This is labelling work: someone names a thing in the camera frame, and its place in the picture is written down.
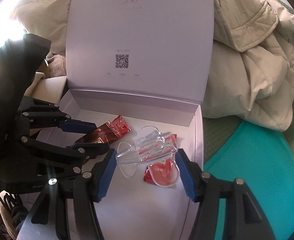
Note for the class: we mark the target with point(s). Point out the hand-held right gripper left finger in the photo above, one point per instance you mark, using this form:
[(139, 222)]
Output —
[(107, 177)]

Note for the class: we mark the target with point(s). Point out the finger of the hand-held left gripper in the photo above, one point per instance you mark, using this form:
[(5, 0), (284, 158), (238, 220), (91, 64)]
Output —
[(79, 126), (87, 152)]

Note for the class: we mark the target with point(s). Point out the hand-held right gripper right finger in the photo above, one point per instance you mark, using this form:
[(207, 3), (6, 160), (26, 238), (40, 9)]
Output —
[(187, 177)]

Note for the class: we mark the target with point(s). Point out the dark red packet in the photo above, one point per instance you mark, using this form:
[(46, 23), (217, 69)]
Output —
[(99, 136)]

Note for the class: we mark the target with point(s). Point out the red packet with white label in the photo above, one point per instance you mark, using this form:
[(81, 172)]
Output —
[(162, 173)]

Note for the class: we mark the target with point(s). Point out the small red sauce packet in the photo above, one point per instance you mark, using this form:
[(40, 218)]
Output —
[(118, 127)]

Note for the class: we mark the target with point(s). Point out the white gift box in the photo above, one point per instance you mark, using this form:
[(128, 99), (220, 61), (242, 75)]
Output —
[(137, 42)]

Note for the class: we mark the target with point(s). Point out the beige cap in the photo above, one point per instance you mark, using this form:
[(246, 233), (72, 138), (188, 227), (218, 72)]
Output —
[(49, 87)]

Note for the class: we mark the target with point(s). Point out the brown knit cloth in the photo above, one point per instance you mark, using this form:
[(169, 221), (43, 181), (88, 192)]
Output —
[(56, 65)]

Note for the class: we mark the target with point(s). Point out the beige puffer jacket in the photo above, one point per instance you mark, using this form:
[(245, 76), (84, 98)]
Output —
[(249, 67)]

